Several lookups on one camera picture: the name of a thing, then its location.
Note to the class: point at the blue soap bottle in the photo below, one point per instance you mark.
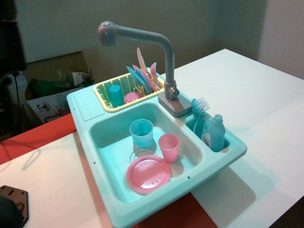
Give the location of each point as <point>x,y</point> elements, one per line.
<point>213,133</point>

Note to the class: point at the pink cup in sink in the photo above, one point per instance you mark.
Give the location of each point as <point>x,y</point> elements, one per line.
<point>169,145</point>

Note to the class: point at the pink plate in sink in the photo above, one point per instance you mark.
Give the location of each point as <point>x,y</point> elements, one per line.
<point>147,173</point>

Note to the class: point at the blue cup in sink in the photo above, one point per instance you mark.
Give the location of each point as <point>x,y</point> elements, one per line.
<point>142,132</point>

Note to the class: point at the blue dish brush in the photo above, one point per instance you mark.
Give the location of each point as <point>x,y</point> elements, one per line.
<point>199,106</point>

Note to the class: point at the teal toy sink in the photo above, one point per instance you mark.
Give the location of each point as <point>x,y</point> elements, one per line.
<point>109,149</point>

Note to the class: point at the blue plate in rack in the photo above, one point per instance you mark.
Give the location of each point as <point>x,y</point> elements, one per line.
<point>139,80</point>

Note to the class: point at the yellow dish rack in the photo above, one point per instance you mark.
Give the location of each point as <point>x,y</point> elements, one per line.
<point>127,84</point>

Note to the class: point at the pink toy fork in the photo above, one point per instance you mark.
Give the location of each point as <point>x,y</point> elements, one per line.
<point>153,72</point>

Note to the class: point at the cardboard box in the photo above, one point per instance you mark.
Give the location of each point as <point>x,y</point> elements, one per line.
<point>49,82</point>

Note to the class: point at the grey toy faucet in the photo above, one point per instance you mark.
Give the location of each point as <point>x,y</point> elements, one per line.
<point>171,99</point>

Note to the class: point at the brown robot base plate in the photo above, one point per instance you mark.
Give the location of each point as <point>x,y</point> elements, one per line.
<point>14,207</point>

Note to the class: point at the white wall outlet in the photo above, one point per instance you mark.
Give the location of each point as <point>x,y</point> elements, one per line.
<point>20,80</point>

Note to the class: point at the red mat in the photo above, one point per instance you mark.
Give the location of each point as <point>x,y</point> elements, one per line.
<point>35,138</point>

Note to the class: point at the blue cup in rack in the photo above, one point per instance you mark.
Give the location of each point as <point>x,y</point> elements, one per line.
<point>116,95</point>

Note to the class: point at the pink bowl in rack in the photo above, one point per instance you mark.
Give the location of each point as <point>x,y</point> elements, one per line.
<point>132,96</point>

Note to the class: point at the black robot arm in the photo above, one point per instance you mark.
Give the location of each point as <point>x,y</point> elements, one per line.
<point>12,57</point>

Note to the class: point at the pink plate in rack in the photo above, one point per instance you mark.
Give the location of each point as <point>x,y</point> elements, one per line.
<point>145,77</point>

